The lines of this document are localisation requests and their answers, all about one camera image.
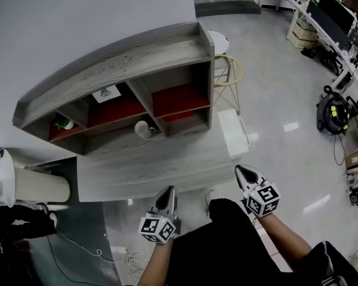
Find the person's black shirt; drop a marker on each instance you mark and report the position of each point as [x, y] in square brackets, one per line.
[328, 267]

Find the person's right forearm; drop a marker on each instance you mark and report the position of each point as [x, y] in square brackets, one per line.
[283, 240]

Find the black and yellow vacuum cleaner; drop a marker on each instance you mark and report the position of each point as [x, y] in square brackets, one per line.
[332, 112]

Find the grey wooden desk with hutch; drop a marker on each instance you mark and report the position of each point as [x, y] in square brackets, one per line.
[155, 171]

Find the person's left forearm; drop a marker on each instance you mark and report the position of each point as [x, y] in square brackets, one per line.
[155, 264]

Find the small potted green plant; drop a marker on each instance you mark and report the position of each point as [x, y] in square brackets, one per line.
[64, 124]

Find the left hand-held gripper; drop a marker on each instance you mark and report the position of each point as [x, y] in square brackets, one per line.
[156, 228]

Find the tan storage crate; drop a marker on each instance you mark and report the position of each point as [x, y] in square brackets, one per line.
[304, 34]

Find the long white office desk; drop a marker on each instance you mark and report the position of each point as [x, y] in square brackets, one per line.
[298, 7]

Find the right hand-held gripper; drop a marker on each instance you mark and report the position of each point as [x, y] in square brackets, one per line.
[262, 200]

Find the person's black trousers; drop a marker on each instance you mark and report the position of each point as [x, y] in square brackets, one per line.
[223, 249]

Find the white mug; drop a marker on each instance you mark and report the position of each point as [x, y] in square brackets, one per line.
[143, 130]

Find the black framed picture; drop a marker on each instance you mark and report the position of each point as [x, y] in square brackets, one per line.
[106, 93]

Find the brown cardboard box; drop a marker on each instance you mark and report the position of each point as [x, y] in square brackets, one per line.
[356, 159]

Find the white side table gold frame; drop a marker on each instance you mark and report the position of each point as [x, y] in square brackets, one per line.
[220, 40]

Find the pair of black shoes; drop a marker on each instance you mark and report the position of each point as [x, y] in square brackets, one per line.
[307, 53]

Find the white round pedestal table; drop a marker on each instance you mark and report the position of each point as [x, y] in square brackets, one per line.
[38, 186]

